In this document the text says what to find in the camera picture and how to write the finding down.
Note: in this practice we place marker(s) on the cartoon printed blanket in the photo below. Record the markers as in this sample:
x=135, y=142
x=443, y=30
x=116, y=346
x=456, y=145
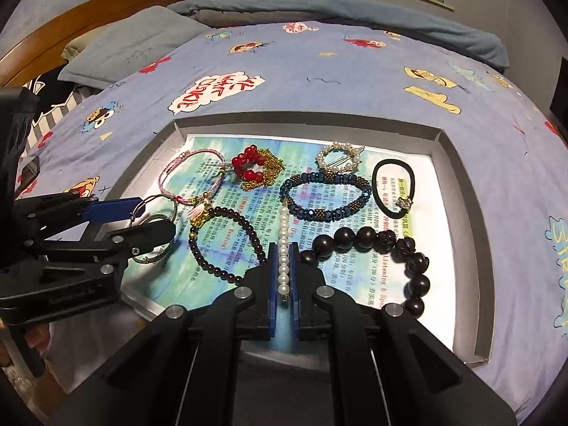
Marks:
x=310, y=62

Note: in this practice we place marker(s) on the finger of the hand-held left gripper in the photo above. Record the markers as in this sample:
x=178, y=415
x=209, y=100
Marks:
x=115, y=211
x=151, y=235

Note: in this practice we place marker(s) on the beige pillow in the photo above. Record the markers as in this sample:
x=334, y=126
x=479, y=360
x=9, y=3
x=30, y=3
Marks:
x=73, y=49

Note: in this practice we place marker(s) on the printed paper sheet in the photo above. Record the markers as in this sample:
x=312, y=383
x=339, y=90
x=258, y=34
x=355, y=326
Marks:
x=364, y=275

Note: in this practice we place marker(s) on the wooden headboard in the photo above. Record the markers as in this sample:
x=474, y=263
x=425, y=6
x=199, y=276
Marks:
x=88, y=13

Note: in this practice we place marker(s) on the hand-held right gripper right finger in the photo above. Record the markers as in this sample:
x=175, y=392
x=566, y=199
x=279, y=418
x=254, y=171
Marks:
x=294, y=275

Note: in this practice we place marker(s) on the striped cloth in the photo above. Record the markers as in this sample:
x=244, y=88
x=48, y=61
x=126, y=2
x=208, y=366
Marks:
x=49, y=120

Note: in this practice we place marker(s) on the grey cardboard tray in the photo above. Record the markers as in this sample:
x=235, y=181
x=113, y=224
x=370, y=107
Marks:
x=310, y=128

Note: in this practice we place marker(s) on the person's left hand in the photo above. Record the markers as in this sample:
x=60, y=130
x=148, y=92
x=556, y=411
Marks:
x=37, y=337

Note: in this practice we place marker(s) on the white pearl strand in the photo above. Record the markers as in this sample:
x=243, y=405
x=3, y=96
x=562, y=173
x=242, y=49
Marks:
x=282, y=253

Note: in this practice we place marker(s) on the grey folded blanket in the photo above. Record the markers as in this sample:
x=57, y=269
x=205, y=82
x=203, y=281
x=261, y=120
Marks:
x=222, y=17

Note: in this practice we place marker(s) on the grey-green pillow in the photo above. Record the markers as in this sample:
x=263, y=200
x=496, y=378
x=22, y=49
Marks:
x=133, y=44

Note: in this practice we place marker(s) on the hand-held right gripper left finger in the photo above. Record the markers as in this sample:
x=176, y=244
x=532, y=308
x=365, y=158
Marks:
x=273, y=275

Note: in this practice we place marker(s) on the black printed cloth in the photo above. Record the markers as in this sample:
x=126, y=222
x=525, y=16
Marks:
x=53, y=82

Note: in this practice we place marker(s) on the blue folded duvet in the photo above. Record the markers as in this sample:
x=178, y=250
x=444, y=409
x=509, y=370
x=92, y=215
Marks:
x=355, y=15

